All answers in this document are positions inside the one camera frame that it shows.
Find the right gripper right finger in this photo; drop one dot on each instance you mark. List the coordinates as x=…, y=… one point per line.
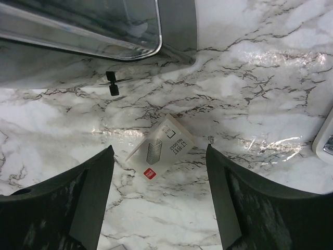
x=253, y=212

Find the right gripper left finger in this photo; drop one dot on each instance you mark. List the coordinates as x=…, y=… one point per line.
x=63, y=212

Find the black wedge stand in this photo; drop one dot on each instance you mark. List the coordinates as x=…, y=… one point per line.
x=118, y=30

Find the small staple box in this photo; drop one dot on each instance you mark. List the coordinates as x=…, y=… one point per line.
x=161, y=149

